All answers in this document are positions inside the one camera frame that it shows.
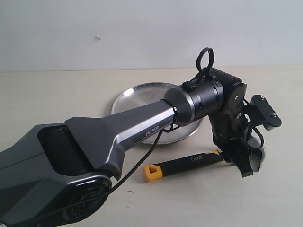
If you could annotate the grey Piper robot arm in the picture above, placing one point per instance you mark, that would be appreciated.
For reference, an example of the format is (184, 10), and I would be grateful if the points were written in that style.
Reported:
(60, 173)

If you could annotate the yellow black claw hammer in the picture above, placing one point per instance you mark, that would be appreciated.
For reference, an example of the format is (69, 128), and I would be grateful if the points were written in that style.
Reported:
(156, 171)

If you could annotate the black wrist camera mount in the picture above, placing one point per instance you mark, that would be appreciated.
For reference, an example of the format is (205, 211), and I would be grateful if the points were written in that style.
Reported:
(260, 113)

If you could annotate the round steel plate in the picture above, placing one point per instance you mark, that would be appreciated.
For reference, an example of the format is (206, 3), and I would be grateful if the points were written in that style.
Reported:
(148, 93)

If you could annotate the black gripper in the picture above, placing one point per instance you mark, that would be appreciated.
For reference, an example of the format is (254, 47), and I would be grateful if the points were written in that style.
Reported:
(227, 134)

